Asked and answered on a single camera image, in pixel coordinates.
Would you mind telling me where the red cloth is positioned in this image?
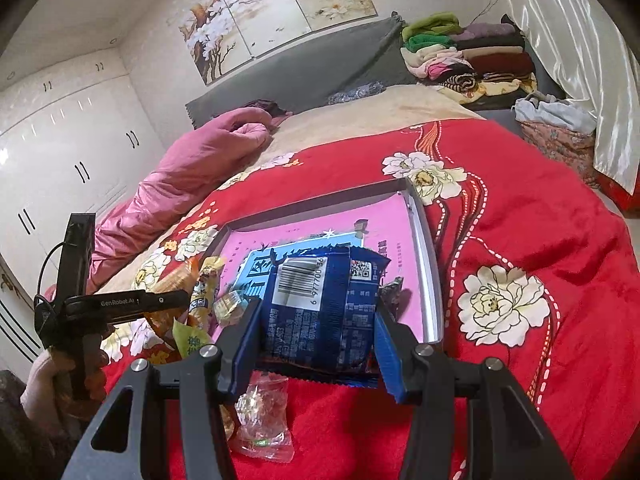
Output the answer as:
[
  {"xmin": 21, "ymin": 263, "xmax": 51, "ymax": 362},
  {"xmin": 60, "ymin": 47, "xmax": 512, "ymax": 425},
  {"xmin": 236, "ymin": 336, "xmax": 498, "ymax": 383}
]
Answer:
[{"xmin": 600, "ymin": 180, "xmax": 640, "ymax": 216}]

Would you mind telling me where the pink book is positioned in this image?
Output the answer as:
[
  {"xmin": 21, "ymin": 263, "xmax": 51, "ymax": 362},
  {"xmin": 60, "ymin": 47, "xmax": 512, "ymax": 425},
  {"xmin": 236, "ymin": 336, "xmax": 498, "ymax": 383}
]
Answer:
[{"xmin": 215, "ymin": 192, "xmax": 426, "ymax": 341}]

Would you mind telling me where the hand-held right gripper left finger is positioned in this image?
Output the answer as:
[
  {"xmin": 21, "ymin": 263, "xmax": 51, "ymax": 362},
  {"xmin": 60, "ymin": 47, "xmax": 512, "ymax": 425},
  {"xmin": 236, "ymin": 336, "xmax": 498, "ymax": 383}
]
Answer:
[{"xmin": 60, "ymin": 296, "xmax": 263, "ymax": 480}]

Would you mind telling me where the yellow stick snack packet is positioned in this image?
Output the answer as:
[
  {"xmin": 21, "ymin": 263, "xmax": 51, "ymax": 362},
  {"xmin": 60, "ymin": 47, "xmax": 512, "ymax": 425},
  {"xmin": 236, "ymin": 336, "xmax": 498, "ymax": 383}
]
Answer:
[{"xmin": 192, "ymin": 256, "xmax": 226, "ymax": 328}]

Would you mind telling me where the person's left hand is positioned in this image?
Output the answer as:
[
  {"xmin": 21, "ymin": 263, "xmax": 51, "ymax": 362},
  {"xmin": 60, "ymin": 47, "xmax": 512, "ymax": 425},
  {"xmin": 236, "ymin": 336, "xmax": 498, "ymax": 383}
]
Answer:
[{"xmin": 20, "ymin": 350, "xmax": 108, "ymax": 436}]

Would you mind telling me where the white crumpled cloth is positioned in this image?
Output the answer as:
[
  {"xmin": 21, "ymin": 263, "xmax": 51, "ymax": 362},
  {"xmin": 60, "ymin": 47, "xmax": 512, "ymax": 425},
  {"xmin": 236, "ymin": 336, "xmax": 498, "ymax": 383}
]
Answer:
[{"xmin": 512, "ymin": 92, "xmax": 598, "ymax": 133}]

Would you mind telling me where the dark green snack packet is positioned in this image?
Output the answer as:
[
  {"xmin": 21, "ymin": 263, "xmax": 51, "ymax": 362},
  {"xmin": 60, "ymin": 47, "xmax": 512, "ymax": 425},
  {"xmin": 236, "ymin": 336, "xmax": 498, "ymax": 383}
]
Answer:
[{"xmin": 377, "ymin": 277, "xmax": 403, "ymax": 321}]

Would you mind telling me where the blue patterned pillow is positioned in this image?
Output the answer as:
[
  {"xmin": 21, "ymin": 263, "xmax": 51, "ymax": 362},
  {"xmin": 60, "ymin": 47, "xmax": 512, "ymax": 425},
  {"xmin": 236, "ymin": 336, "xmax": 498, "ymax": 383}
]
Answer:
[{"xmin": 327, "ymin": 82, "xmax": 386, "ymax": 106}]

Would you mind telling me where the red floral blanket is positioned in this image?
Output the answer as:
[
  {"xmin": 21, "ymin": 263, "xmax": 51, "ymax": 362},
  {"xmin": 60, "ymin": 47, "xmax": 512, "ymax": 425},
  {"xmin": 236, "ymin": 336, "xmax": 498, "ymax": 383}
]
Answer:
[{"xmin": 97, "ymin": 119, "xmax": 640, "ymax": 480}]

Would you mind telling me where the white satin curtain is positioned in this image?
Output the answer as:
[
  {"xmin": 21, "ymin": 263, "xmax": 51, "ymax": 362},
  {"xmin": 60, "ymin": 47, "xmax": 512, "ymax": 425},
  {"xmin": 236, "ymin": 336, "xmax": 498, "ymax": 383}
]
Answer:
[{"xmin": 510, "ymin": 0, "xmax": 640, "ymax": 196}]

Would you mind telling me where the orange snack packet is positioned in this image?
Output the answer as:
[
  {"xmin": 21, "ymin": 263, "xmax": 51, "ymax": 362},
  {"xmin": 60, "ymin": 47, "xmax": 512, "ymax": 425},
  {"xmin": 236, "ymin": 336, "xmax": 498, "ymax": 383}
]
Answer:
[{"xmin": 145, "ymin": 260, "xmax": 201, "ymax": 356}]

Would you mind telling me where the white wardrobe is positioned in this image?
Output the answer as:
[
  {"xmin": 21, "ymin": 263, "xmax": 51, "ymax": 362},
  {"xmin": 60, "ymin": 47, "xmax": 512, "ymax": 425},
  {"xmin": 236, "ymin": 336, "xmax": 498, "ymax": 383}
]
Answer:
[{"xmin": 0, "ymin": 47, "xmax": 168, "ymax": 376}]

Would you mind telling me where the grey headboard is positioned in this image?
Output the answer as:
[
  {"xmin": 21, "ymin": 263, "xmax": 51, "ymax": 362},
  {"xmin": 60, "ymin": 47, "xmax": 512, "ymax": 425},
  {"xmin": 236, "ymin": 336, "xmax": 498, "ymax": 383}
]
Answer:
[{"xmin": 185, "ymin": 12, "xmax": 416, "ymax": 131}]

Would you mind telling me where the small pale candy wrapper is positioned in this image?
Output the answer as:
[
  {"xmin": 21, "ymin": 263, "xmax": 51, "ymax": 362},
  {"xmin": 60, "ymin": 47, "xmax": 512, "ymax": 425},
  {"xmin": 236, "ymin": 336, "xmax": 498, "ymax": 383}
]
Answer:
[{"xmin": 214, "ymin": 290, "xmax": 251, "ymax": 322}]

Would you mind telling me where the blue snack packet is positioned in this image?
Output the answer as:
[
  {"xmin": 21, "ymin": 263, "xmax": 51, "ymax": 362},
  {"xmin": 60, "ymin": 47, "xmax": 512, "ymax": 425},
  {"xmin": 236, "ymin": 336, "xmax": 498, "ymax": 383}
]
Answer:
[{"xmin": 257, "ymin": 240, "xmax": 392, "ymax": 391}]

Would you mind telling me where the green label snack packet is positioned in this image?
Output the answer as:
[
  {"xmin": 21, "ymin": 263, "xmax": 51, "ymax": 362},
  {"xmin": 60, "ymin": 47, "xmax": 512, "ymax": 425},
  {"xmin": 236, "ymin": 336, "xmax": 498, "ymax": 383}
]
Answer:
[{"xmin": 172, "ymin": 320, "xmax": 201, "ymax": 361}]

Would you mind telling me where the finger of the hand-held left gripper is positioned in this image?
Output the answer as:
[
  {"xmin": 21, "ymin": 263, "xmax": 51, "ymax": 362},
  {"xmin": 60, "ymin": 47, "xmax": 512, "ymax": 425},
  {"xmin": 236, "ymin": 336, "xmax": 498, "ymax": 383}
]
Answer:
[{"xmin": 67, "ymin": 290, "xmax": 191, "ymax": 323}]

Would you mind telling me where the clear nut snack packet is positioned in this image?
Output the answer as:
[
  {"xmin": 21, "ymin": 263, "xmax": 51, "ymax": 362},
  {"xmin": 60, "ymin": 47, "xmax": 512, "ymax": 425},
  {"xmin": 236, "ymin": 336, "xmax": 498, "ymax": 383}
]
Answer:
[{"xmin": 234, "ymin": 375, "xmax": 295, "ymax": 463}]

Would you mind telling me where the floral fabric bag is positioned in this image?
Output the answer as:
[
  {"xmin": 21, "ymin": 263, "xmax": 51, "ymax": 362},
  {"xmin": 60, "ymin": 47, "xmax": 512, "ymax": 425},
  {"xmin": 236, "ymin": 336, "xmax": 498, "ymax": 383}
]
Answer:
[{"xmin": 517, "ymin": 120, "xmax": 601, "ymax": 188}]

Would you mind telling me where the beige bed sheet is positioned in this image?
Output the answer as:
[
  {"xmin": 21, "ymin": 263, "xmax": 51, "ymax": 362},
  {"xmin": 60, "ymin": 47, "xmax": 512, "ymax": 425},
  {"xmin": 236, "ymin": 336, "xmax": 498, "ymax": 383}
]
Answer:
[{"xmin": 85, "ymin": 84, "xmax": 486, "ymax": 286}]

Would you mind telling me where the floral wall painting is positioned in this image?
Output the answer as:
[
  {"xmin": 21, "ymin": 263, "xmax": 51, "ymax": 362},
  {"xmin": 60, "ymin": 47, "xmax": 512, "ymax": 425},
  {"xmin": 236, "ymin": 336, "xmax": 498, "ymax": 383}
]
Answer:
[{"xmin": 167, "ymin": 0, "xmax": 378, "ymax": 86}]

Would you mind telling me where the dark purple cloth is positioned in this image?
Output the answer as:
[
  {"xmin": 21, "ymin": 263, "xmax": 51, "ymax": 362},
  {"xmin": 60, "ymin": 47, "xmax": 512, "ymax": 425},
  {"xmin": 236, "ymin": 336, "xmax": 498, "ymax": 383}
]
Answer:
[{"xmin": 245, "ymin": 100, "xmax": 293, "ymax": 118}]

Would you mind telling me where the person's left forearm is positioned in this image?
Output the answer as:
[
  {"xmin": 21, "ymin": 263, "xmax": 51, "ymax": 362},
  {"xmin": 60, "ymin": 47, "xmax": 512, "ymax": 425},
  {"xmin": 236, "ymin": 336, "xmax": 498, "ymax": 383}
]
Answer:
[{"xmin": 0, "ymin": 370, "xmax": 76, "ymax": 480}]

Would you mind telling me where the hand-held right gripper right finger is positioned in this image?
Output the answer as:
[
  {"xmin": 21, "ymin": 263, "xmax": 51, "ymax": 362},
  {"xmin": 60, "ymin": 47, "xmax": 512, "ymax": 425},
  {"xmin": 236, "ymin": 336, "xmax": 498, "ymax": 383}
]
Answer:
[{"xmin": 372, "ymin": 300, "xmax": 576, "ymax": 480}]

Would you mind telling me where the pink quilt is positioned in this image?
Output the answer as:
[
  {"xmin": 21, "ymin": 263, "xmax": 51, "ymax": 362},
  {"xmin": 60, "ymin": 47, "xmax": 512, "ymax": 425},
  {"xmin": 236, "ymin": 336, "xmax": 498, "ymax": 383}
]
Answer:
[{"xmin": 45, "ymin": 107, "xmax": 273, "ymax": 301}]

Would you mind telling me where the stack of folded clothes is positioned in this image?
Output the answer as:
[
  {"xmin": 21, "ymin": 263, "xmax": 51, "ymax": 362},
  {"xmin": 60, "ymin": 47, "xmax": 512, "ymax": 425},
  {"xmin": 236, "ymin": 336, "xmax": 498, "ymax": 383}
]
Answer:
[{"xmin": 400, "ymin": 12, "xmax": 538, "ymax": 98}]

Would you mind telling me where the shallow grey cardboard box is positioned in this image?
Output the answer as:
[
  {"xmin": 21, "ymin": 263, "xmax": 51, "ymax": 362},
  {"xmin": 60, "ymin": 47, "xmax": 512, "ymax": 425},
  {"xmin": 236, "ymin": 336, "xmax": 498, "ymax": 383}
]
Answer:
[{"xmin": 202, "ymin": 177, "xmax": 446, "ymax": 351}]

